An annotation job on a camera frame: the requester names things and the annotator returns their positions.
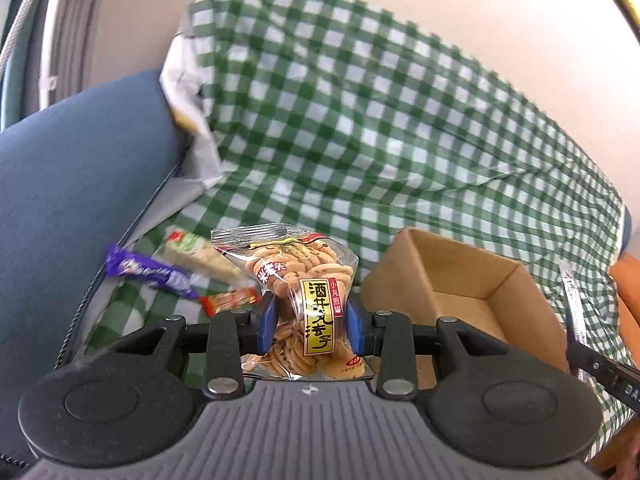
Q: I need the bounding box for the orange cushion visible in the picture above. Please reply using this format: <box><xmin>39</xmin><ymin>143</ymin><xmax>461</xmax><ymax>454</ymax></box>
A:
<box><xmin>590</xmin><ymin>252</ymin><xmax>640</xmax><ymax>479</ymax></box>

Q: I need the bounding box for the purple snack bar wrapper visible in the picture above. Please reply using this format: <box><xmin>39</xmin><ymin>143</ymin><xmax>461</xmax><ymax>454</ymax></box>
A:
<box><xmin>105</xmin><ymin>245</ymin><xmax>200</xmax><ymax>300</ymax></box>

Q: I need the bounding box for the green checkered cloth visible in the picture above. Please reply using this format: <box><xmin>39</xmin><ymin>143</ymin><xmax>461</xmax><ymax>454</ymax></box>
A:
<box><xmin>84</xmin><ymin>0</ymin><xmax>637</xmax><ymax>461</ymax></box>

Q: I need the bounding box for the grey fabric bag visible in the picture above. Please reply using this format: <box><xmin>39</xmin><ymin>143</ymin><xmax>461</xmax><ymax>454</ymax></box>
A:
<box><xmin>78</xmin><ymin>18</ymin><xmax>221</xmax><ymax>346</ymax></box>

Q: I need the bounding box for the clear bag of cookies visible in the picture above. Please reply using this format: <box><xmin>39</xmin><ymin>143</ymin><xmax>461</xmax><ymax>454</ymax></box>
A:
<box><xmin>210</xmin><ymin>223</ymin><xmax>372</xmax><ymax>380</ymax></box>

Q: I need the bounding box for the small red candy packet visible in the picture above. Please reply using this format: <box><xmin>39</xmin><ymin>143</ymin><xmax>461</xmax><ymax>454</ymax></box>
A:
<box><xmin>200</xmin><ymin>287</ymin><xmax>262</xmax><ymax>318</ymax></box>

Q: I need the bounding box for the silver white snack wrapper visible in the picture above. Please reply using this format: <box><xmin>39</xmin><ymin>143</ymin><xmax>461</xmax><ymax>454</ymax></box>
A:
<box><xmin>555</xmin><ymin>256</ymin><xmax>587</xmax><ymax>344</ymax></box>

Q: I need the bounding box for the cardboard box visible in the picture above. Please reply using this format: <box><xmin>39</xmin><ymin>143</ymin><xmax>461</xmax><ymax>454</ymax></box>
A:
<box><xmin>360</xmin><ymin>228</ymin><xmax>570</xmax><ymax>373</ymax></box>

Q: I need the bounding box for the grey curtain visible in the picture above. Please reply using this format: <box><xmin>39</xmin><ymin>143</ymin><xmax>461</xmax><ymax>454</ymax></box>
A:
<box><xmin>1</xmin><ymin>0</ymin><xmax>101</xmax><ymax>129</ymax></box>

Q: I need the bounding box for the rice cracker pack green label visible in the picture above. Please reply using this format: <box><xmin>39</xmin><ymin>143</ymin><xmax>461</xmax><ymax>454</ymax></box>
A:
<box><xmin>162</xmin><ymin>229</ymin><xmax>244</xmax><ymax>285</ymax></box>

